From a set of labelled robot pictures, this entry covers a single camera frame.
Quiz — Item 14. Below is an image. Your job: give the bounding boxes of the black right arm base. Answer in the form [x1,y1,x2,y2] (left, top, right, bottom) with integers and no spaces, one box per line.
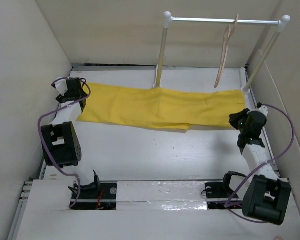
[200,171,246,210]

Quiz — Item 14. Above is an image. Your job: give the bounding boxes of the white clothes rack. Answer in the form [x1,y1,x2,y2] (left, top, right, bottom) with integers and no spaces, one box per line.
[154,11,291,95]

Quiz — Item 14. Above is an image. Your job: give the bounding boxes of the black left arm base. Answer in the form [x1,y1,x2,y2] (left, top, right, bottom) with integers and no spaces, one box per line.
[68,171,118,211]

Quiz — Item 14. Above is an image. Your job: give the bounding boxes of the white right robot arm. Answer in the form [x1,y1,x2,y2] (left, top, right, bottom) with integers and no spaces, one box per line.
[221,104,292,226]

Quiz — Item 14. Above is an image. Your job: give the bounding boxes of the wooden clothes hanger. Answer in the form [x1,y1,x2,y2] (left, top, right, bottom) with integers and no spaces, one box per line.
[214,14,240,89]

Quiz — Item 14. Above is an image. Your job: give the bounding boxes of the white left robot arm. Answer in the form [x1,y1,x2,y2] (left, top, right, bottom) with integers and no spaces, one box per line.
[37,77,102,199]

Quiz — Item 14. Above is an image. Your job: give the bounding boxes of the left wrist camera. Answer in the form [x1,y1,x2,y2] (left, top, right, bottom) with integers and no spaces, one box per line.
[52,77,68,96]

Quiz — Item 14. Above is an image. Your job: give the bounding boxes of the yellow trousers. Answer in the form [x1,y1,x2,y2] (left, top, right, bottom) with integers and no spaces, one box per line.
[78,82,246,130]

